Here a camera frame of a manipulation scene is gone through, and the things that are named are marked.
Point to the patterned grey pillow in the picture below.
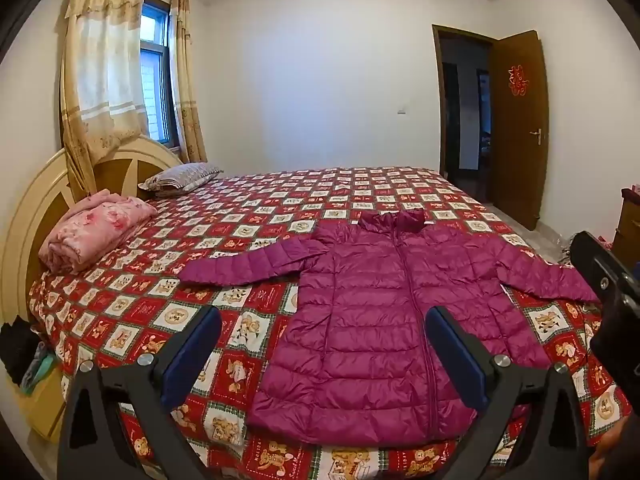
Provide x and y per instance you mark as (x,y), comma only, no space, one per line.
(182,176)

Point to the brown wooden door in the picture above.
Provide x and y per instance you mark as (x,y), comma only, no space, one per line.
(520,170)

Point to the dark wooden door frame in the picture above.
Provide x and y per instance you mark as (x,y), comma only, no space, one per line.
(436,110)

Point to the teal cloth item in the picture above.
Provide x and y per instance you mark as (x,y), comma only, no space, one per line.
(40,367)

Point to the wide golden patterned curtain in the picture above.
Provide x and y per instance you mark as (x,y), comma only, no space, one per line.
(100,60)

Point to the red paper door decoration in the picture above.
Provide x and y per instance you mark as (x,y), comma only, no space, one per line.
(515,80)

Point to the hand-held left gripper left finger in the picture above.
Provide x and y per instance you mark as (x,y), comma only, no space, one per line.
(195,350)

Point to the purple puffer jacket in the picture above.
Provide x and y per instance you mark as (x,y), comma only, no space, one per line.
(360,335)

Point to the brown wooden dresser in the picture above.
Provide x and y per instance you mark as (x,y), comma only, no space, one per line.
(629,225)

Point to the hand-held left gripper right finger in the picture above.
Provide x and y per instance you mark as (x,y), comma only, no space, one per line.
(455,350)

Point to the narrow golden patterned curtain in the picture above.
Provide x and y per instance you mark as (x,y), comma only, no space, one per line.
(185,85)

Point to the cream wooden headboard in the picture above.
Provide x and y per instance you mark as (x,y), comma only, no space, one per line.
(30,210)

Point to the person's right forearm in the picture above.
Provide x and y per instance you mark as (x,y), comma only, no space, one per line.
(607,445)

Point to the folded pink floral quilt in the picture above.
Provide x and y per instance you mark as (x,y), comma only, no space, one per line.
(95,230)

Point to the red bear-print bed sheet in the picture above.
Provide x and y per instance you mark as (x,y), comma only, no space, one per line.
(150,285)

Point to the black clothes bundle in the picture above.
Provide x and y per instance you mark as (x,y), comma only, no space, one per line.
(17,350)

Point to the cream wooden nightstand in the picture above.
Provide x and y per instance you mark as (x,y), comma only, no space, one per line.
(42,410)

